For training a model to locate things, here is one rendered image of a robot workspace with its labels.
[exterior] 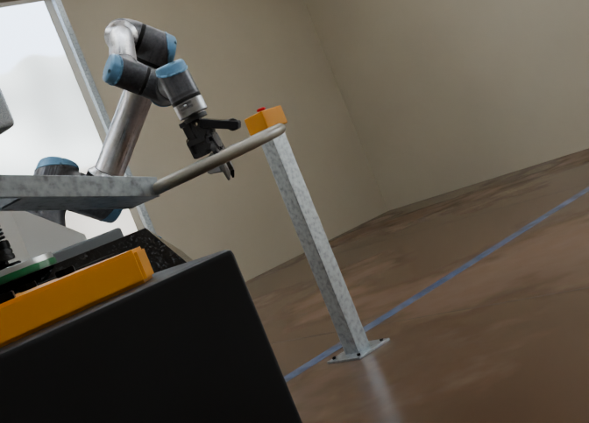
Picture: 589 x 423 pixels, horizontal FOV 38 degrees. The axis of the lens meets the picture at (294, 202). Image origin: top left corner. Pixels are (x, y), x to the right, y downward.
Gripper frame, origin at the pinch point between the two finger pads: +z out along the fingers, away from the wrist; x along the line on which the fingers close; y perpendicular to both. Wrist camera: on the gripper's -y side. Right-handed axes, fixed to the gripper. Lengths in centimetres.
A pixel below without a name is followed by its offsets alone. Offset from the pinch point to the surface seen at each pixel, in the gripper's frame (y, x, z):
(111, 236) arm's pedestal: 60, -42, 2
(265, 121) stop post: 2, -99, -11
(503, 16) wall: -156, -605, -8
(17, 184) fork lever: 25, 74, -20
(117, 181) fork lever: 12, 54, -11
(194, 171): -3.6, 47.1, -5.5
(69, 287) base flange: -18, 162, 0
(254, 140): -18.4, 38.5, -5.6
